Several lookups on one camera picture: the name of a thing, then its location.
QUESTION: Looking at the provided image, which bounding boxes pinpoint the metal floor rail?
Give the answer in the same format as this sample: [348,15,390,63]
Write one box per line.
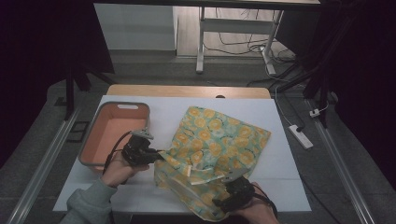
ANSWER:
[306,99,376,224]
[6,106,80,224]

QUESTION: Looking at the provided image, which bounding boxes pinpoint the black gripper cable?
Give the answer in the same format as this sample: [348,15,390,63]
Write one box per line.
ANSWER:
[102,130,134,175]
[252,182,279,220]

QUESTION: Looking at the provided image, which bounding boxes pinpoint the white table cover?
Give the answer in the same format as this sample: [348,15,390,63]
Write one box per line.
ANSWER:
[52,94,312,214]

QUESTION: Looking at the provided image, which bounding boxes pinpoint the loose floor cables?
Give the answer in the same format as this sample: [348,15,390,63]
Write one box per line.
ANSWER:
[204,7,297,64]

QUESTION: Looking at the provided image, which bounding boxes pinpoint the white power strip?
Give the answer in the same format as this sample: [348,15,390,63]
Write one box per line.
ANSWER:
[288,124,315,150]

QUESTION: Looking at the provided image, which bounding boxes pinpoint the dark curtain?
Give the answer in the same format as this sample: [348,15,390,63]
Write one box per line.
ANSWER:
[276,0,396,189]
[0,0,115,169]

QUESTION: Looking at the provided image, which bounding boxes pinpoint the black stand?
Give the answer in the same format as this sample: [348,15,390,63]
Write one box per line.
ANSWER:
[64,66,110,121]
[303,62,332,129]

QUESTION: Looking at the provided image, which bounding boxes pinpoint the white power strip cable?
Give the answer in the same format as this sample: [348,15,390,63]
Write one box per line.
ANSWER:
[264,63,295,127]

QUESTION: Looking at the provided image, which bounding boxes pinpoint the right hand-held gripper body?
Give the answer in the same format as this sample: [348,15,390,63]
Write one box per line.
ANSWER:
[218,167,257,211]

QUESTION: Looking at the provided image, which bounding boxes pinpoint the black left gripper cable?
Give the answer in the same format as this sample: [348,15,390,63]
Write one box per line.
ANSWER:
[102,130,134,175]

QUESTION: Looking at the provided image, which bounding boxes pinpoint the person's right hand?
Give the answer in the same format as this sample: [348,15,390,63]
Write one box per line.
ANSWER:
[230,181,280,224]

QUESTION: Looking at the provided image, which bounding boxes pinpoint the yellow floral drawstring bag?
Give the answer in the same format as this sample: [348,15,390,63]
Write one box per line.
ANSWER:
[153,105,272,223]

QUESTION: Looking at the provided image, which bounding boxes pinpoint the white desk frame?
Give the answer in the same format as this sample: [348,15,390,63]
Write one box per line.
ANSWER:
[195,6,285,76]

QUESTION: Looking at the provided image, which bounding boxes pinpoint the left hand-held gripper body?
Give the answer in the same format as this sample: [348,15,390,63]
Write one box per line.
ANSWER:
[120,128,157,168]

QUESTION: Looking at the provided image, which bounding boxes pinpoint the person's left hand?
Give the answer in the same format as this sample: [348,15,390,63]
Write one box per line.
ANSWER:
[100,150,150,189]

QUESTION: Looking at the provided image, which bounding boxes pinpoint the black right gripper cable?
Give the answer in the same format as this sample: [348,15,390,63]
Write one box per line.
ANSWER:
[252,182,279,220]

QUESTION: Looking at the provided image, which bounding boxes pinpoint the white panel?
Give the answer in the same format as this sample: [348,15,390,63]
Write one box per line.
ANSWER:
[93,3,178,51]

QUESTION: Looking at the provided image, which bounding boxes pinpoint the pink and grey basket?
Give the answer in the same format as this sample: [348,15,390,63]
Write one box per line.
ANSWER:
[78,101,151,174]

